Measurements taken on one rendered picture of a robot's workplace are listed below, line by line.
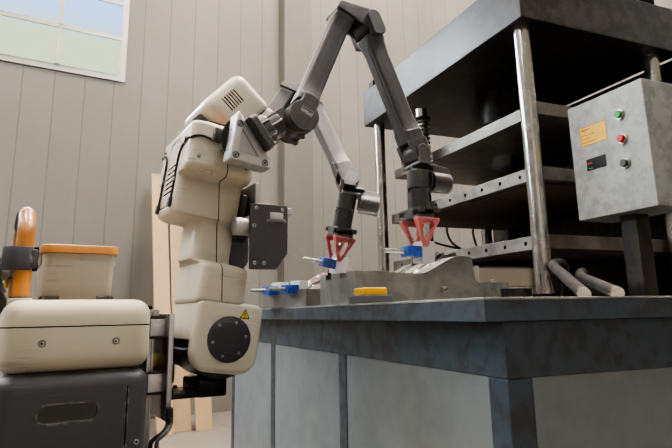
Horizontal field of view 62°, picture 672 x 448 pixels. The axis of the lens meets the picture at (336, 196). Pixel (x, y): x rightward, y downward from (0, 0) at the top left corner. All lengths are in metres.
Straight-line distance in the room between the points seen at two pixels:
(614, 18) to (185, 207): 1.84
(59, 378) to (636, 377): 1.01
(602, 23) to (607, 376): 1.65
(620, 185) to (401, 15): 5.17
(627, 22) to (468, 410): 1.89
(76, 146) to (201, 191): 3.54
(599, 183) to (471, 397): 1.14
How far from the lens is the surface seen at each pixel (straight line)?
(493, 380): 1.00
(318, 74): 1.44
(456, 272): 1.66
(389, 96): 1.53
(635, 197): 1.94
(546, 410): 1.03
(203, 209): 1.39
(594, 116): 2.09
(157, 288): 4.40
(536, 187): 2.06
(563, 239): 2.18
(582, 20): 2.42
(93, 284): 1.29
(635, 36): 2.61
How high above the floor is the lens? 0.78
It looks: 12 degrees up
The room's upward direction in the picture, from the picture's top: 1 degrees counter-clockwise
